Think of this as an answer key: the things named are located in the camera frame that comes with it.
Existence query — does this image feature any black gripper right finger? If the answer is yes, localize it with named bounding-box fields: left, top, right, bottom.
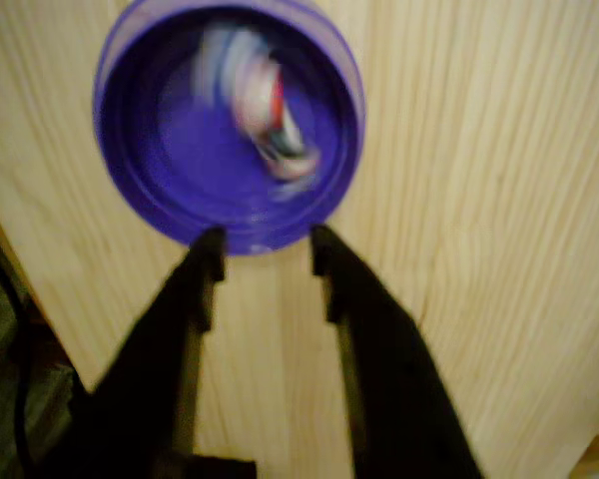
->
left=310, top=226, right=483, bottom=479

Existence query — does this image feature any purple bowl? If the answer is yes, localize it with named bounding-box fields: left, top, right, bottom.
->
left=93, top=0, right=366, bottom=258

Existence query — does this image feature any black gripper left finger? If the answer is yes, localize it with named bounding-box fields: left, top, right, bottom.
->
left=39, top=227, right=228, bottom=479

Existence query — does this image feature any candy colourful print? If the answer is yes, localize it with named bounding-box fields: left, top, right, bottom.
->
left=194, top=27, right=323, bottom=201

